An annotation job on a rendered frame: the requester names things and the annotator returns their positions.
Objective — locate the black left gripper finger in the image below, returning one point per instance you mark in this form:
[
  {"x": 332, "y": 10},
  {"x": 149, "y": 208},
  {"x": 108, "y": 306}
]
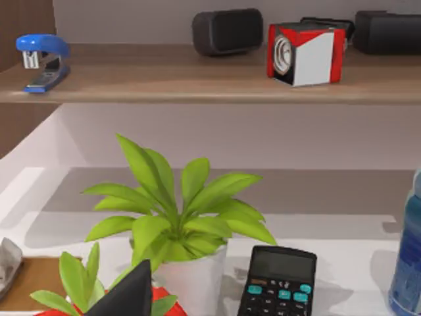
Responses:
[{"x": 131, "y": 293}]

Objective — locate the green plant in red pot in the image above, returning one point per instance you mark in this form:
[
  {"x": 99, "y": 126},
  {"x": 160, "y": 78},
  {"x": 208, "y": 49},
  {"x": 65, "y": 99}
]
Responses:
[{"x": 82, "y": 289}]

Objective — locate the green plant in white pot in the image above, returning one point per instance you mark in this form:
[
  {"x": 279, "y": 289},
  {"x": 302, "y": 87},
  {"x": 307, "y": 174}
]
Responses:
[{"x": 179, "y": 227}]

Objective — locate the brown wooden coaster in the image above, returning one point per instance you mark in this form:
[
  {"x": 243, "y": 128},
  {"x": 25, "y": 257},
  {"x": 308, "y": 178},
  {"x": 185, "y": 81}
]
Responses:
[{"x": 36, "y": 283}]

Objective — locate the grey crumpled object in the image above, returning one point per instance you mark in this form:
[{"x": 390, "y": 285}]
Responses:
[{"x": 8, "y": 266}]

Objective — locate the black calculator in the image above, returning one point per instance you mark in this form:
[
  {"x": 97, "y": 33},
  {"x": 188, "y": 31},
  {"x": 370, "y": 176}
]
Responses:
[{"x": 278, "y": 283}]

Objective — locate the wooden shelf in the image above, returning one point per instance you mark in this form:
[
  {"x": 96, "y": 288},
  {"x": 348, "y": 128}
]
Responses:
[{"x": 164, "y": 79}]

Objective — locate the blue stapler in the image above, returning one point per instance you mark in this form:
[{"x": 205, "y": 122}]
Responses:
[{"x": 44, "y": 62}]

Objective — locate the black rounded speaker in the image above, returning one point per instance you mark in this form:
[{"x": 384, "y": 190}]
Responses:
[{"x": 227, "y": 31}]

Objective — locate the blue bottle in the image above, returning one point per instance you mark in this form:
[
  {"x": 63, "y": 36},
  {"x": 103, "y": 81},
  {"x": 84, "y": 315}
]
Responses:
[{"x": 408, "y": 256}]

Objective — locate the red white black cube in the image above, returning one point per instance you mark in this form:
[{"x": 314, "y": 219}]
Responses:
[{"x": 304, "y": 54}]

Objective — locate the black rectangular speaker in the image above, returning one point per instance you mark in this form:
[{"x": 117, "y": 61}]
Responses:
[{"x": 388, "y": 33}]

